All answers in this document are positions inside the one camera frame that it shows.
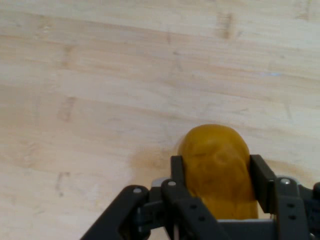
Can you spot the yellow toy bell pepper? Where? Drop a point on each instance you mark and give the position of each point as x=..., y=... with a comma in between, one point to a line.
x=220, y=172

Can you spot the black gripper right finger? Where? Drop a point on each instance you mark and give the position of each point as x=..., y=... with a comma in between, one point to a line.
x=282, y=200

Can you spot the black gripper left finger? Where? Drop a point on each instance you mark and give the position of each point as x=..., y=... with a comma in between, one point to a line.
x=175, y=200

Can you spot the light wooden cutting board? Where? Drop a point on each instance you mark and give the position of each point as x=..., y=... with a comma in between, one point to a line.
x=125, y=75

